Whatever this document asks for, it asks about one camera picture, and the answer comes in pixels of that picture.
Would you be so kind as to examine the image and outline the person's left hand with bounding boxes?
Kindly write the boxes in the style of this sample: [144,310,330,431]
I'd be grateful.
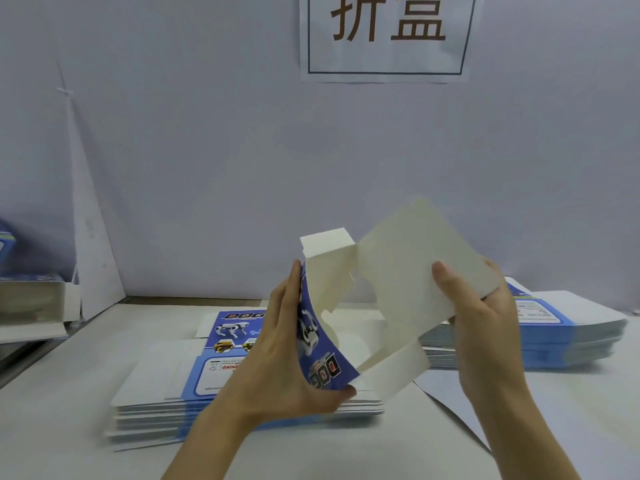
[215,259,358,429]

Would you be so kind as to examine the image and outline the person's right hand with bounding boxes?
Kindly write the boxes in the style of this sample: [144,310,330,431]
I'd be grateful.
[431,256,530,407]

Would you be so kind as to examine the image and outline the blue and white carton box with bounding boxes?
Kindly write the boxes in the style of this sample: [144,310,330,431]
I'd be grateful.
[298,196,506,404]

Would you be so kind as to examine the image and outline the person's right forearm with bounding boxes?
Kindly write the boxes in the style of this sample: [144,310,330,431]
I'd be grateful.
[469,381,582,480]

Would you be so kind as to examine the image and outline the person's left forearm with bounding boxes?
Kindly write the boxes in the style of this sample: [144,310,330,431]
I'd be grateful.
[161,394,252,480]

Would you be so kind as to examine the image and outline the white paper sheet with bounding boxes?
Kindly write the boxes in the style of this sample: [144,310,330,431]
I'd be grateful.
[413,369,493,451]

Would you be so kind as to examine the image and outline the stack of flat blue cartons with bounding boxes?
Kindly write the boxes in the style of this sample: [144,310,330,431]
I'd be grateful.
[104,309,386,453]
[418,277,629,370]

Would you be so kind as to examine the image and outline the white paper sign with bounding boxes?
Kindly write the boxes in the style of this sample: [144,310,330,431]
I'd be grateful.
[299,0,486,84]

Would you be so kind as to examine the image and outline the white cardboard brace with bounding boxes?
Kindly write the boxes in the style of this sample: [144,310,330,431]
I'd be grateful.
[54,60,127,321]

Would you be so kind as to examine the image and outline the folded blue carton box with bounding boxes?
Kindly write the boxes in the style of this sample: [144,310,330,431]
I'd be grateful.
[0,218,16,275]
[0,274,82,344]

